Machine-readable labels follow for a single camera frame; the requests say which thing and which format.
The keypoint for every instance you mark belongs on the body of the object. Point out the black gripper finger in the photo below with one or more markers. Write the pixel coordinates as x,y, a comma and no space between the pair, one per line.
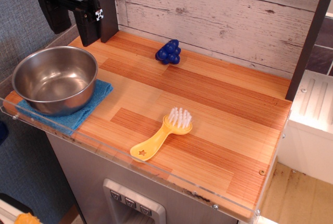
88,21
56,15

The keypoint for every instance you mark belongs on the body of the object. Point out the blue toy grapes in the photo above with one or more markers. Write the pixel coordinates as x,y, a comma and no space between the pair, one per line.
169,53

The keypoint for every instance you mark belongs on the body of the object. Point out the yellow brush with white bristles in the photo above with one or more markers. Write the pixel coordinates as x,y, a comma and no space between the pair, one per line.
178,122

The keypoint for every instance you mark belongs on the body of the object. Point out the stainless steel bowl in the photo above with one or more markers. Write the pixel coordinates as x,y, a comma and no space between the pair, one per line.
56,81

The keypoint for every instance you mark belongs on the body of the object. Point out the blue folded cloth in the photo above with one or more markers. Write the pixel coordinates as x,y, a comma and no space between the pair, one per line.
69,123

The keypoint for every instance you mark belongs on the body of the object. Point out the grey dispenser panel with buttons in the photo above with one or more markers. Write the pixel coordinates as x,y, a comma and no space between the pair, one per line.
128,206

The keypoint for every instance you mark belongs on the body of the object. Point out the yellow object bottom left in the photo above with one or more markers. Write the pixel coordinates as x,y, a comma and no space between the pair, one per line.
26,218

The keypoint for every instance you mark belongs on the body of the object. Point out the dark vertical post left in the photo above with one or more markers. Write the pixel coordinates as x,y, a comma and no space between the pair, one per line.
109,24

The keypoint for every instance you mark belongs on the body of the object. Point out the dark vertical post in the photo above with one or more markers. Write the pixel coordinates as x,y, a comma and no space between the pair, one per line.
109,24
310,40

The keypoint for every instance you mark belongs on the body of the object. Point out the dark vertical post right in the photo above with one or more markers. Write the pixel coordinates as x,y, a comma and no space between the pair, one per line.
310,40

